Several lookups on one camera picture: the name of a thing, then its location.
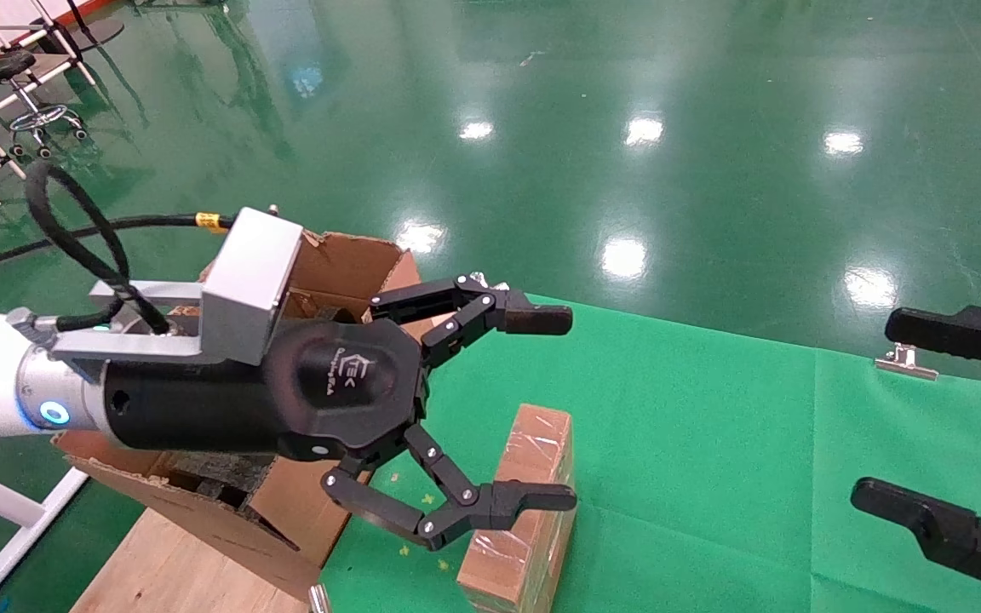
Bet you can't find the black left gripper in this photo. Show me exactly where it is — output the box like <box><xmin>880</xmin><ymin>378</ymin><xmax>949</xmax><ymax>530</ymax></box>
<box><xmin>103</xmin><ymin>274</ymin><xmax>578</xmax><ymax>552</ymax></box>

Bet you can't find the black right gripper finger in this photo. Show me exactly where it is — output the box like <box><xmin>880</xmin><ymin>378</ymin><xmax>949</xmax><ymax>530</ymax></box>
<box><xmin>885</xmin><ymin>305</ymin><xmax>981</xmax><ymax>391</ymax></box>
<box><xmin>850</xmin><ymin>475</ymin><xmax>981</xmax><ymax>610</ymax></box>

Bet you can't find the small film-wrapped cardboard box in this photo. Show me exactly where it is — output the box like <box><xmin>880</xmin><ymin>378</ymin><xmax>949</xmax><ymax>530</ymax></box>
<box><xmin>456</xmin><ymin>404</ymin><xmax>577</xmax><ymax>613</ymax></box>

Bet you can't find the large open cardboard carton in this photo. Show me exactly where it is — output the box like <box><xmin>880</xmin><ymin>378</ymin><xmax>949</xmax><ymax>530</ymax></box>
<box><xmin>52</xmin><ymin>228</ymin><xmax>423</xmax><ymax>601</ymax></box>

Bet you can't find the green table cloth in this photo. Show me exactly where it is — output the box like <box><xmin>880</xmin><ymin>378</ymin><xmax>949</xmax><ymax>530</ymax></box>
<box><xmin>320</xmin><ymin>294</ymin><xmax>981</xmax><ymax>613</ymax></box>

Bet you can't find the black foam piece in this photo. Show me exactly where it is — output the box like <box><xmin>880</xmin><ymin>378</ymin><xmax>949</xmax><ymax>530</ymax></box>
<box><xmin>169</xmin><ymin>451</ymin><xmax>274</xmax><ymax>503</ymax></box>

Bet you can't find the black round-base stand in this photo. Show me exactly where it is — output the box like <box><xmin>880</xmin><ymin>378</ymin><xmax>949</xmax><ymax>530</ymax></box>
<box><xmin>35</xmin><ymin>0</ymin><xmax>127</xmax><ymax>54</ymax></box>

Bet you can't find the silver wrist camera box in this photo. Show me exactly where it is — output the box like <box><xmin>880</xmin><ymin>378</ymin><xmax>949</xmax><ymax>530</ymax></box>
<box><xmin>48</xmin><ymin>207</ymin><xmax>304</xmax><ymax>363</ymax></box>

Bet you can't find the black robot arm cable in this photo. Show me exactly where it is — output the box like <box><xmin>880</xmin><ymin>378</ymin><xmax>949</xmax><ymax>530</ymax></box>
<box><xmin>0</xmin><ymin>162</ymin><xmax>236</xmax><ymax>335</ymax></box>

